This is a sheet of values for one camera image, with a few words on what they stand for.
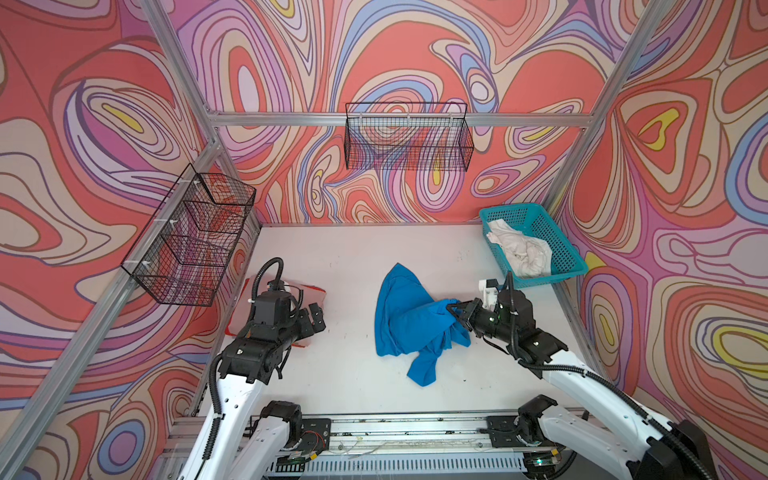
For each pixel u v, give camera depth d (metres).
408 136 0.96
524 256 1.05
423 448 0.73
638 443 0.42
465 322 0.69
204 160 0.86
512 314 0.58
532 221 1.16
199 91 0.82
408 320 0.86
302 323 0.66
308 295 0.98
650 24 0.71
